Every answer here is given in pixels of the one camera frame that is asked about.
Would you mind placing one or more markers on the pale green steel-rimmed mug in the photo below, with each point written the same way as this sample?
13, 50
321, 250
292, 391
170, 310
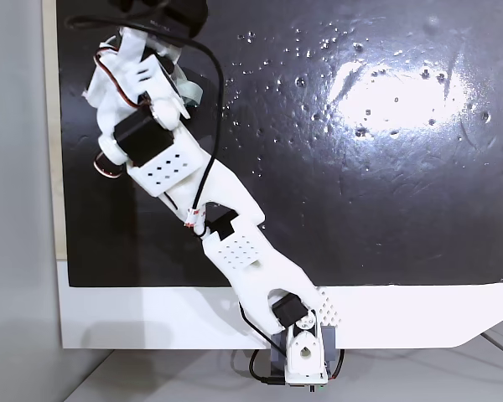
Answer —
193, 93

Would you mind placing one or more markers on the black table mat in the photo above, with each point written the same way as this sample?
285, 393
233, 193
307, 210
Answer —
318, 188

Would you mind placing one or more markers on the grey base clamp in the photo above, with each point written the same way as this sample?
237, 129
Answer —
330, 343

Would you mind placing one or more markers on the black oval camera box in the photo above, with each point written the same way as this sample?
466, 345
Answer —
176, 17

